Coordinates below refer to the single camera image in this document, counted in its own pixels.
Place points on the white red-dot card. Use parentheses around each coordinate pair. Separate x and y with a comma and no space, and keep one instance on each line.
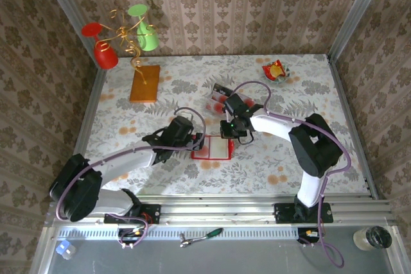
(215,107)
(248,102)
(202,149)
(218,97)

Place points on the red card holder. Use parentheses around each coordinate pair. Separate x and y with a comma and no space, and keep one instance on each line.
(232,149)

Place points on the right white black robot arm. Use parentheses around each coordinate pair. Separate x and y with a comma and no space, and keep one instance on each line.
(273,126)

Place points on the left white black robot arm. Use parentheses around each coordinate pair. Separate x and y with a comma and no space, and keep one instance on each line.
(128,163)

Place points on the black VIP card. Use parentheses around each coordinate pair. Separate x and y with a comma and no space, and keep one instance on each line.
(223,89)

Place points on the floral tablecloth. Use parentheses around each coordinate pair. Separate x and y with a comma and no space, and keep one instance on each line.
(224,184)

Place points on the small glass bowl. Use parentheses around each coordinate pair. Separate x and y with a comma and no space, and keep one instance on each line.
(284,79)

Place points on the red snack packet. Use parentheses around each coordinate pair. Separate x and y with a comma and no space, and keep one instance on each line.
(273,70)

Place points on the left black connector block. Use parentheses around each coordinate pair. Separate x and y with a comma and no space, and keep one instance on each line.
(128,234)

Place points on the black connector block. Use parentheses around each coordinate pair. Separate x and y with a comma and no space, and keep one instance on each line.
(128,234)
(305,234)

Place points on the green plastic wine glass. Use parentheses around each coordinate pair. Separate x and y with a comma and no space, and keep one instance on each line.
(148,41)

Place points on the red plastic wine glass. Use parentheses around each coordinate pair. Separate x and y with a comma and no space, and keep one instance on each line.
(105,56)

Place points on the right black connector block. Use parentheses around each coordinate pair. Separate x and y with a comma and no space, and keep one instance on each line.
(305,234)

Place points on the small blue white plastic box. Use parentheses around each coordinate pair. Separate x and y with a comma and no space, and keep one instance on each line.
(65,250)

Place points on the clear jar with black lid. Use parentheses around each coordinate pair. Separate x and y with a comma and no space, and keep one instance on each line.
(374,238)

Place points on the aluminium front rail beam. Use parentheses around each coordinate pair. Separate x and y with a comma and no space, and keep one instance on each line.
(208,210)

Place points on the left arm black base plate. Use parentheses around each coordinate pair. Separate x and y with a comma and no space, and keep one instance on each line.
(154,213)

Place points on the left aluminium side rail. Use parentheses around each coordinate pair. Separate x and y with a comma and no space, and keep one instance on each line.
(84,133)

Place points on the aluminium side rail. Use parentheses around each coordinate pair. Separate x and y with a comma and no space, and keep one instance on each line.
(354,126)
(84,133)

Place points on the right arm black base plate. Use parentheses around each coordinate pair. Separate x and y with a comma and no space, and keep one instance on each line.
(284,213)

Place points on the right aluminium side rail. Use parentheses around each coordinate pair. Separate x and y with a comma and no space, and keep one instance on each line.
(354,126)

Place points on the right aluminium corner post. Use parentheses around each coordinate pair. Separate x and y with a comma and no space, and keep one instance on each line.
(359,9)

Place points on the aluminium corner post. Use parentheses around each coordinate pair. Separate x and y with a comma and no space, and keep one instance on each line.
(66,9)
(359,9)

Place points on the left aluminium corner post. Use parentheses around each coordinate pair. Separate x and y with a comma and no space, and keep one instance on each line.
(66,9)

